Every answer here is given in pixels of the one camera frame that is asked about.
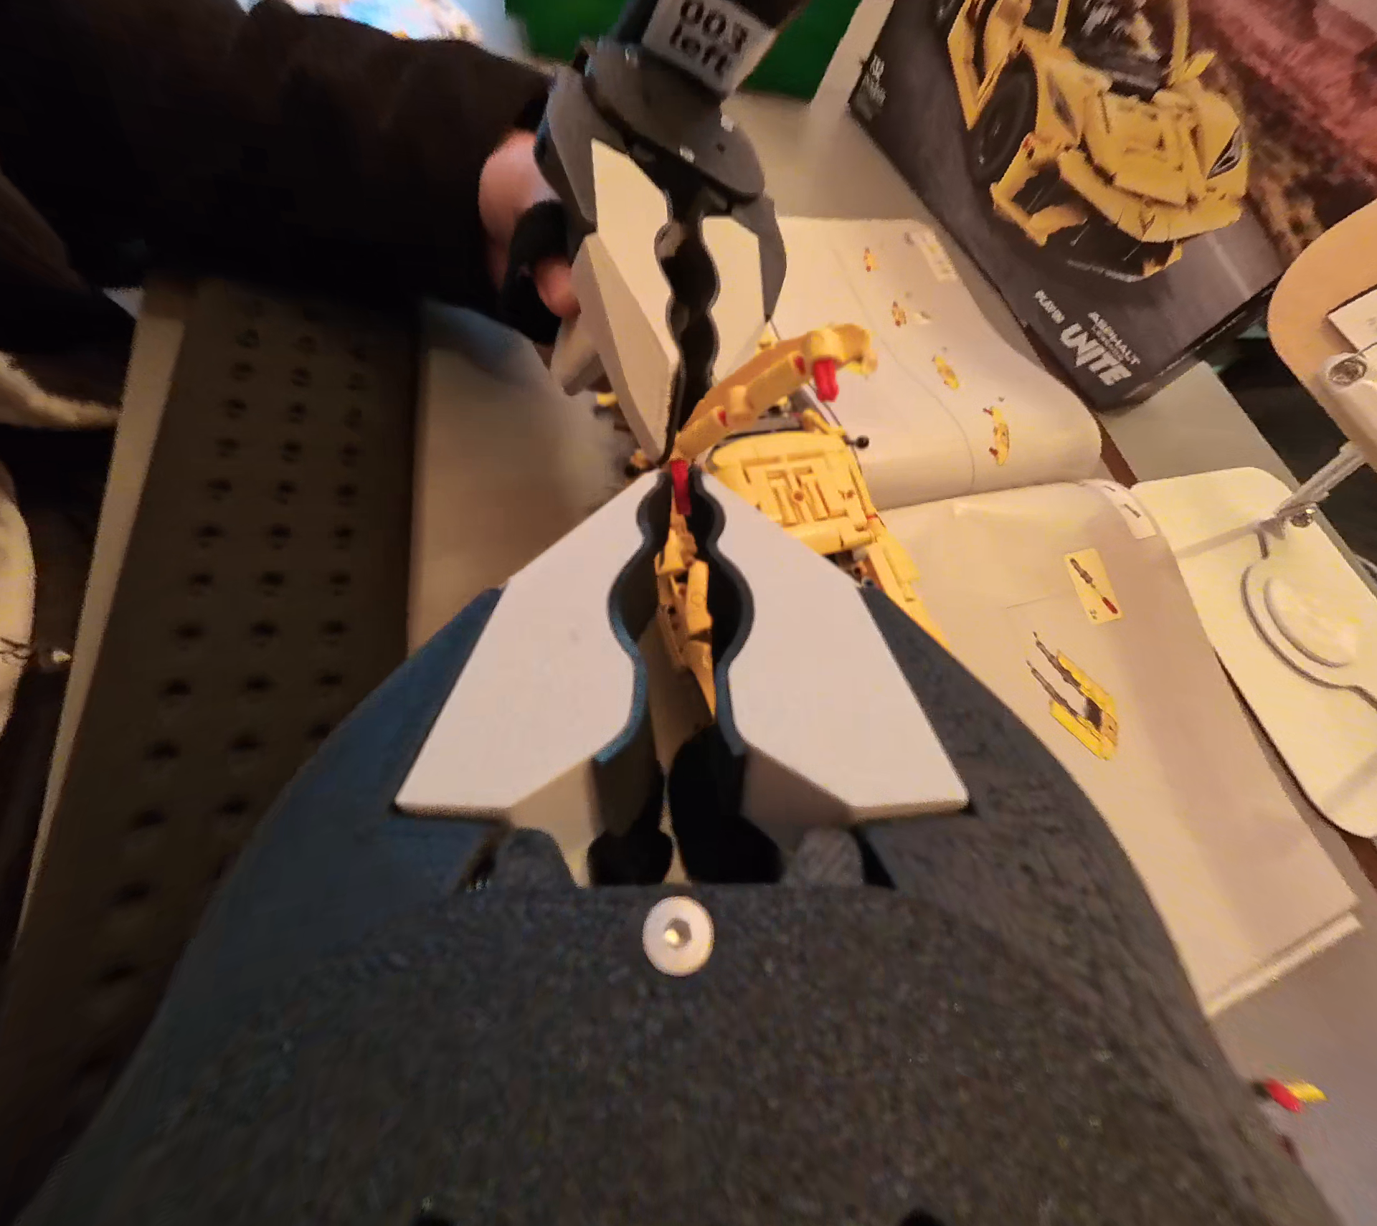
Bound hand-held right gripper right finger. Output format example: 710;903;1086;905
668;471;970;885

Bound person's left hand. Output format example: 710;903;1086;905
475;129;586;324

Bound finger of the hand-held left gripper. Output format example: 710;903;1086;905
566;137;700;473
672;190;787;453

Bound scattered small brick pins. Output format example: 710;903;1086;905
1251;1072;1330;1116

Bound dark perforated foam pad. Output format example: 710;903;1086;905
0;274;427;1140

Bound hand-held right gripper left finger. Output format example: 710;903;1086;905
393;471;670;885

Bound colourful printed sheet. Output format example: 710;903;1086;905
248;0;483;45

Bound grey desk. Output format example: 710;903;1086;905
31;0;1377;1226

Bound yellow brick arm assembly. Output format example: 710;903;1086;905
644;322;877;710

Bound wooden document stand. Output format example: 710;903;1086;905
1130;198;1377;839

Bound printed instruction sheet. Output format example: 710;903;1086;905
1325;284;1377;349

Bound toy car set box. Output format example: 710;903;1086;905
847;0;1377;411

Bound open instruction booklet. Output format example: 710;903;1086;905
751;214;1364;1020

